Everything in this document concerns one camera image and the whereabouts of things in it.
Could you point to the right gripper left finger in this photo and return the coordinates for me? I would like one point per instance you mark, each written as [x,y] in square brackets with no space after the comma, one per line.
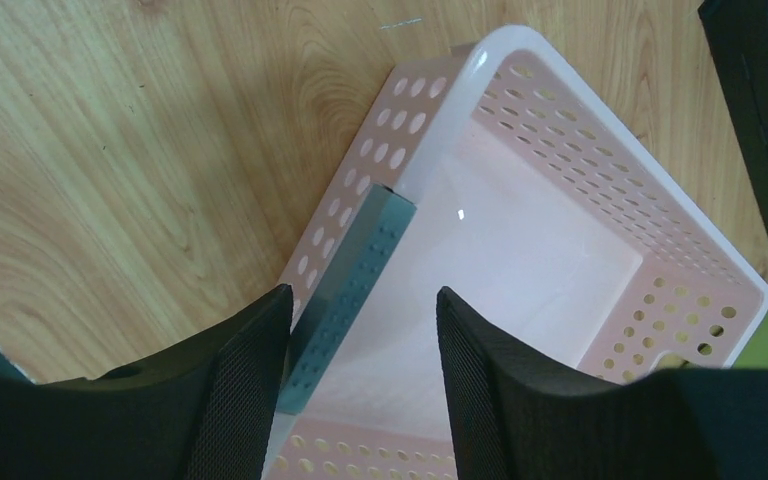
[200,409]

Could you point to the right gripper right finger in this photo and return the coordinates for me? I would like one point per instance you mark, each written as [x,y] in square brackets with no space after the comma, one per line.
[516,413]

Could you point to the pink perforated basket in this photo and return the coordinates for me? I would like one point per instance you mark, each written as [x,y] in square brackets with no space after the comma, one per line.
[496,171]

